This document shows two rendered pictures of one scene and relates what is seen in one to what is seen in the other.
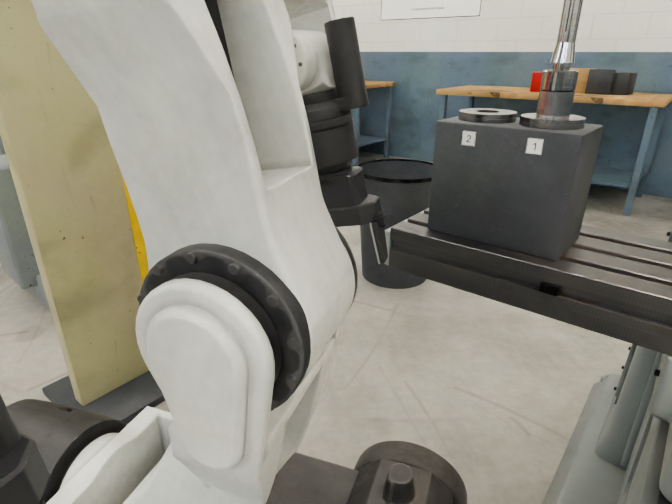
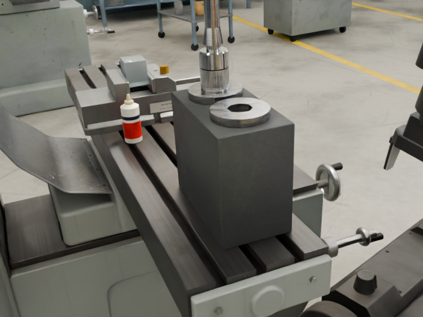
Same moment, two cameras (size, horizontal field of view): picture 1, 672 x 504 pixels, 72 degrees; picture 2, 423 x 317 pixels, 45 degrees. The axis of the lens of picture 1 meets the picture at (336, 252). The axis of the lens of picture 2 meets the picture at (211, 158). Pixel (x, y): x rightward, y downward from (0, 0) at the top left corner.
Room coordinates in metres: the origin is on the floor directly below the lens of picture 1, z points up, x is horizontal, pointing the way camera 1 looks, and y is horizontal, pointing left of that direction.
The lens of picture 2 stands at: (1.40, 0.07, 1.39)
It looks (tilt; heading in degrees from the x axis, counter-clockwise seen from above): 27 degrees down; 210
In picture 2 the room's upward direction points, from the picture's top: 3 degrees counter-clockwise
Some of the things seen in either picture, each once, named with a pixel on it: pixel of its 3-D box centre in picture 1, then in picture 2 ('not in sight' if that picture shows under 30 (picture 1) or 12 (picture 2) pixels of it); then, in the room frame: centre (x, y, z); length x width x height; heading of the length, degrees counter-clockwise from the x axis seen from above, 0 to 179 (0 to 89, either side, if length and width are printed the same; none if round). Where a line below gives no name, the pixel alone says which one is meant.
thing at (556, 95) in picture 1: (555, 97); (214, 72); (0.71, -0.32, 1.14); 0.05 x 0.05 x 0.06
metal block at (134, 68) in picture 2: not in sight; (134, 70); (0.45, -0.69, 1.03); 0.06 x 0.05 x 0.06; 49
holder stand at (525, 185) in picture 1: (509, 177); (229, 155); (0.74, -0.28, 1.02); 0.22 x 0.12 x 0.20; 50
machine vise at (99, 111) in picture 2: not in sight; (148, 92); (0.43, -0.67, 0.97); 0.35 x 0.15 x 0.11; 139
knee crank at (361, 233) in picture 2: not in sight; (351, 240); (0.16, -0.20, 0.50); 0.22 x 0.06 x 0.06; 142
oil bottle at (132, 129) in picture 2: not in sight; (131, 117); (0.58, -0.61, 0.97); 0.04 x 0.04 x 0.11
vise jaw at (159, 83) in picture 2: not in sight; (157, 77); (0.41, -0.65, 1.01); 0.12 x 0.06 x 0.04; 49
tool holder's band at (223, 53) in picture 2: (560, 73); (213, 52); (0.71, -0.32, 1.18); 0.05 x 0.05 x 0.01
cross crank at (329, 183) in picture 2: not in sight; (317, 185); (0.10, -0.33, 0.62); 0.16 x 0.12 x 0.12; 142
